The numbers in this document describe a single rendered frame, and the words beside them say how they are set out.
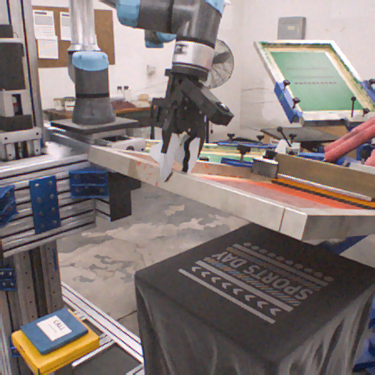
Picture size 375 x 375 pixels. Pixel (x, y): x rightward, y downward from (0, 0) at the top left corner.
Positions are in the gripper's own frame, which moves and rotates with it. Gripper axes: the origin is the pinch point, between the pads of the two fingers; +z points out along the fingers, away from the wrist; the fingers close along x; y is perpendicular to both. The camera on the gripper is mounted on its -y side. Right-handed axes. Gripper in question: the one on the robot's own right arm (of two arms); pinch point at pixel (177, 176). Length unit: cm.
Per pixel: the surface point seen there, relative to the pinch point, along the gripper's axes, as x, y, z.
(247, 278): -31.2, 0.4, 24.2
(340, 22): -435, 222, -181
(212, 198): 1.9, -11.5, 1.5
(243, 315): -19.0, -9.0, 27.6
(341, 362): -48, -21, 40
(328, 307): -34.7, -20.0, 23.2
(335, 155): -115, 27, -11
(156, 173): 1.9, 3.8, 0.4
